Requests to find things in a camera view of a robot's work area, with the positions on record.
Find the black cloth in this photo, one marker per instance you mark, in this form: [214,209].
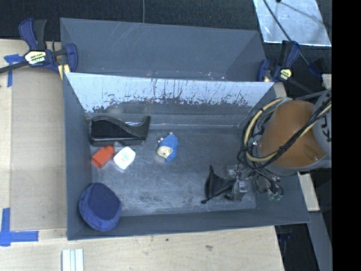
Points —
[215,185]

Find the grey metal bin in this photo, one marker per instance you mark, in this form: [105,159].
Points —
[175,185]

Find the blue toy animal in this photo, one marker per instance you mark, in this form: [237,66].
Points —
[169,147]

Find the small white bottle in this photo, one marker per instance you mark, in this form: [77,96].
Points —
[124,158]

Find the black stitched leather case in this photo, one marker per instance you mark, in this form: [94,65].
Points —
[112,130]

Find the red plastic block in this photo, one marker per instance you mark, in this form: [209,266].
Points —
[102,157]

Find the dark blue round cap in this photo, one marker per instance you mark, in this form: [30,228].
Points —
[99,206]

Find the pale wood flat board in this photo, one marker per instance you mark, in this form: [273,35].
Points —
[36,151]

